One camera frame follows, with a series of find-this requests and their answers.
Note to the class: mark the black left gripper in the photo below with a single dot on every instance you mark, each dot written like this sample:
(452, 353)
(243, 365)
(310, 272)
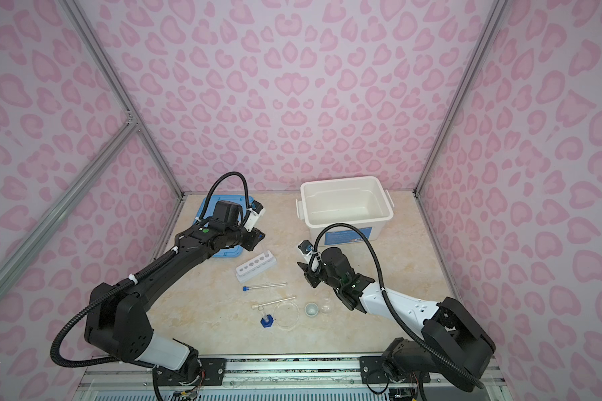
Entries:
(254, 239)

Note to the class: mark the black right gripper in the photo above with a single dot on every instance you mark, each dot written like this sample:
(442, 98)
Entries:
(309, 276)

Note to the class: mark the white-capped test tube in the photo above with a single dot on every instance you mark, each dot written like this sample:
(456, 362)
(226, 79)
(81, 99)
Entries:
(273, 302)

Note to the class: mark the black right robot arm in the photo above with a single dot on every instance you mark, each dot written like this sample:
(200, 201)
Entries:
(443, 337)

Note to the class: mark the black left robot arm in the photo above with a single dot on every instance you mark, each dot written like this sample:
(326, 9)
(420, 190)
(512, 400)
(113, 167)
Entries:
(118, 323)

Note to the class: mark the blue plastic bin lid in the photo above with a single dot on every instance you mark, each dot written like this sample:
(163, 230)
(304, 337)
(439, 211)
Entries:
(215, 217)

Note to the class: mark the small clear glass dish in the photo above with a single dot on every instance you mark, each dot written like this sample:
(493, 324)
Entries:
(326, 306)

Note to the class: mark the white test tube rack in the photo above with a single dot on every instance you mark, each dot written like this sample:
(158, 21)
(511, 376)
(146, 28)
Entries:
(255, 267)

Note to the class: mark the clear petri dish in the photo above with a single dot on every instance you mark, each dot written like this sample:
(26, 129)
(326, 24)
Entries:
(286, 315)

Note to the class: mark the white plastic storage bin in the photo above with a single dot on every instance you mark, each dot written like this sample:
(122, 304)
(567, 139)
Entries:
(358, 201)

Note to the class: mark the blue-based small cylinder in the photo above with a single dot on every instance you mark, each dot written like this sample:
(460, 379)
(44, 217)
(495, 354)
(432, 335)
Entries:
(267, 320)

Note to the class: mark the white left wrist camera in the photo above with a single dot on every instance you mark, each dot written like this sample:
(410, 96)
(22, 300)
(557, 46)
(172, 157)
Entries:
(254, 212)

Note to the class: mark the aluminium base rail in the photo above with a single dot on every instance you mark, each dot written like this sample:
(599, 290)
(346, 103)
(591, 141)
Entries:
(284, 377)

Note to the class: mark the aluminium frame strut left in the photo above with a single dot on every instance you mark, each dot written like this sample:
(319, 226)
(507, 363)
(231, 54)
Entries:
(13, 266)

